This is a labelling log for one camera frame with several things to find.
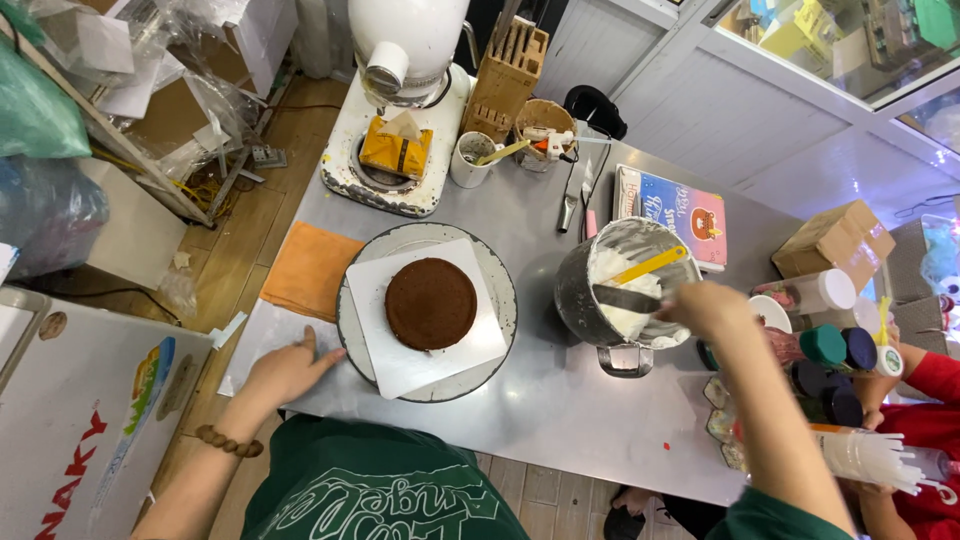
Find person's left hand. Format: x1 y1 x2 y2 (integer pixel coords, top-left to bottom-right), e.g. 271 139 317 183
240 325 348 414

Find person's right hand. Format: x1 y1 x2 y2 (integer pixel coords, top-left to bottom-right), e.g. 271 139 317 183
656 280 756 351

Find metal palette knife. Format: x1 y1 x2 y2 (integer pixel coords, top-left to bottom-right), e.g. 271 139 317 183
591 282 666 316

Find yellow spatula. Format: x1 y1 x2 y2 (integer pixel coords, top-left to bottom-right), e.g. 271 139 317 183
610 245 688 287

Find white whipped cream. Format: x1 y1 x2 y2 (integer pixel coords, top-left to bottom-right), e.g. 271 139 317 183
587 247 691 348

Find pink and blue box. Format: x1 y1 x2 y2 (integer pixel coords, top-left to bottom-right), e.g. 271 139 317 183
612 162 729 273

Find small white bowl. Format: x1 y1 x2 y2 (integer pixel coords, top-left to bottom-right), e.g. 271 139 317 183
747 294 794 336

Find metal mixing bowl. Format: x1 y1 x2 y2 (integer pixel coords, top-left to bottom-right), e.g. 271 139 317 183
553 216 705 379

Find patterned tray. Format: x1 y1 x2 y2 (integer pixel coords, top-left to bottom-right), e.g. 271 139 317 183
702 373 753 475

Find clear jar with white lid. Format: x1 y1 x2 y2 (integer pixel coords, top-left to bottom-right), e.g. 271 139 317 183
751 267 858 317

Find jar with green lid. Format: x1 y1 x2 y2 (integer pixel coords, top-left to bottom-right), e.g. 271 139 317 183
763 323 849 369

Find jar with black lid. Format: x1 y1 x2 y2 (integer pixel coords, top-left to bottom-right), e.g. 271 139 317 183
819 383 865 429
789 359 832 400

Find long metal knife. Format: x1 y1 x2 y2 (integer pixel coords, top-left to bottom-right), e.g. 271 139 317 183
555 141 595 234

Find brown cardboard box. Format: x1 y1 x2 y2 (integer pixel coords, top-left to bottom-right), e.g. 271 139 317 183
770 198 898 294

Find round cake turntable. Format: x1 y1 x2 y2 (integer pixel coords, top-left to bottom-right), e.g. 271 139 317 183
334 221 519 405

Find jar with dark blue lid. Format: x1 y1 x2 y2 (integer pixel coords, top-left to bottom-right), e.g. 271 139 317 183
840 326 879 373

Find white glue gun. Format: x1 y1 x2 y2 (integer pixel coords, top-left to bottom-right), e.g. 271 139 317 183
522 125 613 163

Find black bag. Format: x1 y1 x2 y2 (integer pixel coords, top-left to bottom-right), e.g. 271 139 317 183
563 84 629 142

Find black sandal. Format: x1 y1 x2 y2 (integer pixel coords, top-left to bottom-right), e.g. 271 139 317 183
603 486 648 540

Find small bottle with white cap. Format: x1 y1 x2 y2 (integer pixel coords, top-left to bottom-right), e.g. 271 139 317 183
872 295 906 379

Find round brown cake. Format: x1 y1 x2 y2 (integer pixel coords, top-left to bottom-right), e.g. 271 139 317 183
384 256 480 353

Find white mug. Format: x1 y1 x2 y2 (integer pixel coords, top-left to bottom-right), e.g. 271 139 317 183
449 130 506 189

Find white square cake board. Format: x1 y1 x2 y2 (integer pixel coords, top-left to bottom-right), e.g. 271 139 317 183
344 237 510 402

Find wooden knife block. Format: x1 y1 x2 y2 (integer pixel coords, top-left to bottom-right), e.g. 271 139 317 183
458 15 551 145

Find glass display cabinet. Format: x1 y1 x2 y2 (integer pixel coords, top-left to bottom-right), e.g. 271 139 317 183
701 0 960 159

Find yellow tissue box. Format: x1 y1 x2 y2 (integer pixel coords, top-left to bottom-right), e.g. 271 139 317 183
357 111 435 182

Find person's green shirt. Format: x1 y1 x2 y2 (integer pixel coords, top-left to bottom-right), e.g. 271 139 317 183
239 414 857 540

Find orange cloth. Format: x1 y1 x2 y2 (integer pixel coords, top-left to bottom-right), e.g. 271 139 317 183
258 219 367 324

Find white stand mixer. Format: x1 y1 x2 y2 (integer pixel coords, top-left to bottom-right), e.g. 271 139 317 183
320 0 475 219

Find clear plastic sheet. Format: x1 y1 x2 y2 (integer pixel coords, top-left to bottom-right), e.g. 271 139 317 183
216 297 348 399

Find white power strip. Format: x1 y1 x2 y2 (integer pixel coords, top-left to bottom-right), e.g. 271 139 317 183
250 144 289 171

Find shelf with plastic bags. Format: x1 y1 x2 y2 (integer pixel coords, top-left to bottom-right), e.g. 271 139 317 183
0 0 301 280

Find white chest freezer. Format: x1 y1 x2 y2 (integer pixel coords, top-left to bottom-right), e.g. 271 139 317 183
0 284 216 540

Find yellow-handled utensil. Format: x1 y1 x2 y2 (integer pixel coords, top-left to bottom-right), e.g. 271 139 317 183
475 139 531 168

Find wooden bead bracelet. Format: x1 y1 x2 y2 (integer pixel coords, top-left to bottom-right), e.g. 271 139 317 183
195 424 266 459

